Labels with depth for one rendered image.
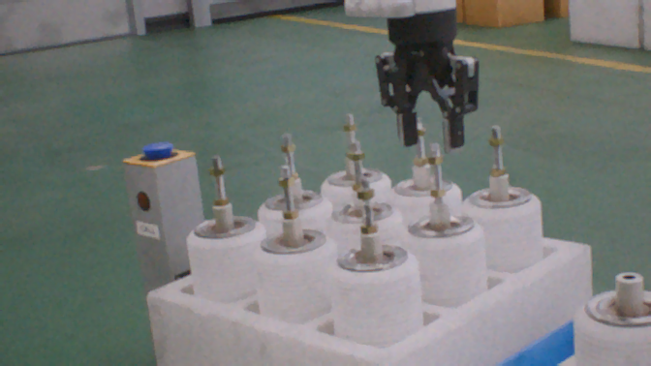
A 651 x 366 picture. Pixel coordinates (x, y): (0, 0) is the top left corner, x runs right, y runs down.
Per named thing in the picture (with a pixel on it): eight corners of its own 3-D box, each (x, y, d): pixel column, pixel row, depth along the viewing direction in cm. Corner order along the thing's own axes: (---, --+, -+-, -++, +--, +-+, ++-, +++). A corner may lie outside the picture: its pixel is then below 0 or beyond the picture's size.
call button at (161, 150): (156, 165, 135) (154, 149, 134) (138, 162, 137) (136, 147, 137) (180, 157, 137) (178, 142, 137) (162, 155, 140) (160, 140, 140)
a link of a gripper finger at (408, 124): (416, 111, 116) (418, 143, 117) (412, 110, 117) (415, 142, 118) (402, 115, 115) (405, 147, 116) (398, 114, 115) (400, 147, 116)
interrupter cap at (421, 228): (441, 245, 111) (440, 238, 111) (393, 232, 117) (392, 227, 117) (488, 226, 116) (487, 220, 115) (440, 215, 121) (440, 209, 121)
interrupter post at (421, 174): (411, 190, 133) (409, 165, 132) (428, 186, 134) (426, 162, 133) (418, 194, 131) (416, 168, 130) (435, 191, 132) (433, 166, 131)
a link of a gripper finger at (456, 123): (444, 102, 110) (448, 147, 111) (465, 104, 107) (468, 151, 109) (453, 99, 111) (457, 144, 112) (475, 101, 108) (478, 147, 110)
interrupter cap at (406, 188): (386, 188, 135) (385, 183, 135) (439, 178, 137) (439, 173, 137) (405, 202, 128) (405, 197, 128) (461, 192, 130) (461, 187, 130)
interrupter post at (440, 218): (441, 234, 115) (438, 205, 114) (425, 230, 116) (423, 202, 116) (455, 228, 116) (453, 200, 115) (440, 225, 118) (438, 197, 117)
